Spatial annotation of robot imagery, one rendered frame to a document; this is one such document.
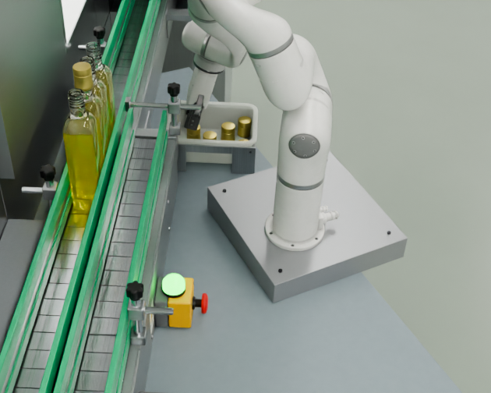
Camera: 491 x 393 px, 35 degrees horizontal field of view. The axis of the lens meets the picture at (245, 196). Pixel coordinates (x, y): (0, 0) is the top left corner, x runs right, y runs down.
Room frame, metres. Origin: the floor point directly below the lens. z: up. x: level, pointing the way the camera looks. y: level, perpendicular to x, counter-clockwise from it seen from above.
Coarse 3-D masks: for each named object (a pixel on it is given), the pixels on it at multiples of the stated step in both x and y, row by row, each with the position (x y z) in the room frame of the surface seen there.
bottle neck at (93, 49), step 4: (88, 44) 1.38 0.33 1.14; (92, 44) 1.39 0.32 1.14; (96, 44) 1.39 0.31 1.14; (100, 44) 1.39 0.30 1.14; (88, 48) 1.37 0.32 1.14; (92, 48) 1.37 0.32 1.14; (96, 48) 1.37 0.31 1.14; (100, 48) 1.38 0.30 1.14; (88, 52) 1.37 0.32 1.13; (92, 52) 1.37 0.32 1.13; (96, 52) 1.37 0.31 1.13; (100, 52) 1.38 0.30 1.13; (92, 56) 1.37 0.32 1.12; (96, 56) 1.37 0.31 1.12; (100, 56) 1.38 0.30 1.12; (96, 60) 1.37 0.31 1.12; (100, 60) 1.38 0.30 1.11; (96, 64) 1.37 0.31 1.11; (100, 64) 1.37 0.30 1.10; (96, 68) 1.37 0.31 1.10; (100, 68) 1.37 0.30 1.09
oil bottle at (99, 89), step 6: (96, 84) 1.32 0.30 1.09; (102, 84) 1.33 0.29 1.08; (96, 90) 1.30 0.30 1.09; (102, 90) 1.31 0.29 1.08; (102, 96) 1.30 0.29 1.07; (108, 114) 1.34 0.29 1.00; (108, 120) 1.34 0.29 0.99; (108, 126) 1.33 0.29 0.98; (108, 132) 1.33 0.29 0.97; (108, 138) 1.32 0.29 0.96
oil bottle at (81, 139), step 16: (64, 128) 1.19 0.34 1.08; (80, 128) 1.18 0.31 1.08; (96, 128) 1.22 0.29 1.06; (80, 144) 1.18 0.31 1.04; (96, 144) 1.20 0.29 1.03; (80, 160) 1.18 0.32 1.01; (96, 160) 1.19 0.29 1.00; (80, 176) 1.18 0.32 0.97; (96, 176) 1.18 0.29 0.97; (80, 192) 1.18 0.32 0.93; (80, 208) 1.18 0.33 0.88
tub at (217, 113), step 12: (216, 108) 1.64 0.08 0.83; (228, 108) 1.64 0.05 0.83; (240, 108) 1.64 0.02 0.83; (252, 108) 1.64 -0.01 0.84; (168, 120) 1.57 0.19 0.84; (180, 120) 1.64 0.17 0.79; (204, 120) 1.64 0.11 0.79; (216, 120) 1.64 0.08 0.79; (228, 120) 1.64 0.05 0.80; (252, 120) 1.61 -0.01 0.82; (204, 132) 1.62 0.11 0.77; (216, 132) 1.63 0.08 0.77; (252, 132) 1.54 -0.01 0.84; (204, 144) 1.48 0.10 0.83; (216, 144) 1.48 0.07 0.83; (228, 144) 1.48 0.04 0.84; (240, 144) 1.48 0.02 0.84; (252, 144) 1.49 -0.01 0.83
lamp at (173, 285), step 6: (168, 276) 1.03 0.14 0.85; (174, 276) 1.03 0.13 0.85; (180, 276) 1.04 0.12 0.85; (162, 282) 1.02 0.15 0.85; (168, 282) 1.02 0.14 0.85; (174, 282) 1.02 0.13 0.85; (180, 282) 1.02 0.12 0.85; (162, 288) 1.02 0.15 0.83; (168, 288) 1.01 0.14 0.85; (174, 288) 1.01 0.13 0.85; (180, 288) 1.01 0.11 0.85; (168, 294) 1.01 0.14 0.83; (174, 294) 1.00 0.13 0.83; (180, 294) 1.01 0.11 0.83
